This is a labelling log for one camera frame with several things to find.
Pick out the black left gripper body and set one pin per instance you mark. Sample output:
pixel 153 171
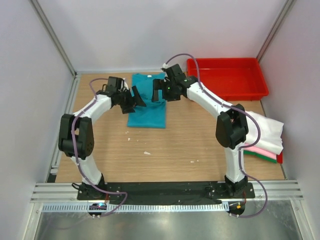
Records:
pixel 124 101

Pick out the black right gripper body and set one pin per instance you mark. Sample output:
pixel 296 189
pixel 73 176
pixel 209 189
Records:
pixel 169 92

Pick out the teal t shirt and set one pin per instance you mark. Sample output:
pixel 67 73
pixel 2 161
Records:
pixel 153 115

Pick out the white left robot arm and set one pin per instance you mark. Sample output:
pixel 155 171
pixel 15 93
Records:
pixel 76 134

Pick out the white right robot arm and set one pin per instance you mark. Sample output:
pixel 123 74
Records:
pixel 231 123

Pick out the red plastic bin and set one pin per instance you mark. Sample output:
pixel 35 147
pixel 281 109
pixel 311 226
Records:
pixel 233 79

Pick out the pink folded t shirt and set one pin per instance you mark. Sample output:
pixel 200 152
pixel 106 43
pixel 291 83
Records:
pixel 261 151

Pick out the white folded t shirt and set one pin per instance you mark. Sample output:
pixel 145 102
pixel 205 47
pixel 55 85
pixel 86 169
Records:
pixel 270 133

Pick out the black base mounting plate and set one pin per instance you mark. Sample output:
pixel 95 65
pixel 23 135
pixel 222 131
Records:
pixel 176 193

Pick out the green folded t shirt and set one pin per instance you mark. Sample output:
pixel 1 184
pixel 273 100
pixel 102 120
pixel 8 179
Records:
pixel 260 156

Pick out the red folded t shirt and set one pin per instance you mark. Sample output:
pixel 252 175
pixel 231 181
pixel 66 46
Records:
pixel 279 158

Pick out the white slotted cable duct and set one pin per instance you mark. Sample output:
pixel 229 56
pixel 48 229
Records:
pixel 100 207

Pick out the aluminium frame rail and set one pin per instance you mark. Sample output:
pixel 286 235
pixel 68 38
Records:
pixel 64 192

